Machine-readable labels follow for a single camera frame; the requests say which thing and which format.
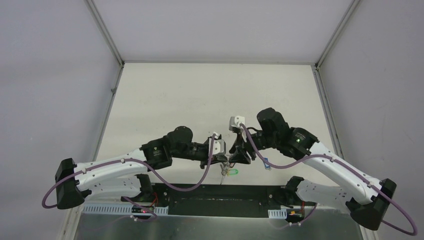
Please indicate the aluminium frame rail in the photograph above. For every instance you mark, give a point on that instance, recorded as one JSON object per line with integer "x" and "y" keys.
{"x": 72, "y": 194}

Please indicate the left circuit board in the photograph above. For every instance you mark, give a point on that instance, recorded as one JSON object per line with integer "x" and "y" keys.
{"x": 143, "y": 209}

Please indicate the blue key tag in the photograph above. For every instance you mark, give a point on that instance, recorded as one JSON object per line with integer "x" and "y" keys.
{"x": 266, "y": 164}

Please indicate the white cable duct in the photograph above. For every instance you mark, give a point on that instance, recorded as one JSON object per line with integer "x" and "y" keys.
{"x": 277, "y": 213}
{"x": 113, "y": 209}

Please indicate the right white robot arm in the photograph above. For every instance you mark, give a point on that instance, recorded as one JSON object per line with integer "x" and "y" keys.
{"x": 364, "y": 197}

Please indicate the left white cable duct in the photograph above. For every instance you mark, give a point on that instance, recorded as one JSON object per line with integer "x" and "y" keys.
{"x": 113, "y": 209}

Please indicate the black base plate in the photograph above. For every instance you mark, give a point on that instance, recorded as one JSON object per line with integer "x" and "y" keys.
{"x": 216, "y": 200}

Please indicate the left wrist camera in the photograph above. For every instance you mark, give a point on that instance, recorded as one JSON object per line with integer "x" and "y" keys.
{"x": 217, "y": 145}

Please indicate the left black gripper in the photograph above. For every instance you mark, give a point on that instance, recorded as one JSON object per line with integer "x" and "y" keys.
{"x": 221, "y": 158}

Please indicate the circuit board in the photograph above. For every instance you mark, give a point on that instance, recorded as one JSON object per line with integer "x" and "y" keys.
{"x": 143, "y": 209}
{"x": 295, "y": 217}

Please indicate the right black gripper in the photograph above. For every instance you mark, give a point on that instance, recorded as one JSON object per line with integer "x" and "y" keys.
{"x": 240, "y": 156}

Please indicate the green key tag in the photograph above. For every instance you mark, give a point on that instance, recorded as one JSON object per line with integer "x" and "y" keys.
{"x": 232, "y": 172}

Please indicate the right white cable duct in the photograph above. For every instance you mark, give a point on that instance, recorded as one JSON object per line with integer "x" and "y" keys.
{"x": 277, "y": 213}

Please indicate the right circuit board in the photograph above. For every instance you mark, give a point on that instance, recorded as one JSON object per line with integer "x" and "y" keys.
{"x": 295, "y": 217}

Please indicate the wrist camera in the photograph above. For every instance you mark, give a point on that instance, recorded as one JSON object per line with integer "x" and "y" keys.
{"x": 217, "y": 145}
{"x": 237, "y": 124}

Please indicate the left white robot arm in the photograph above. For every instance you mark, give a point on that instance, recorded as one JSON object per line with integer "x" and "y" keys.
{"x": 127, "y": 175}

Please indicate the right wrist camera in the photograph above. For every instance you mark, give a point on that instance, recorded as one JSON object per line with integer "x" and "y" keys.
{"x": 237, "y": 124}

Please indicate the metal crescent keyring plate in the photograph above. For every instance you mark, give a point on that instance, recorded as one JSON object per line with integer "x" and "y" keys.
{"x": 225, "y": 170}

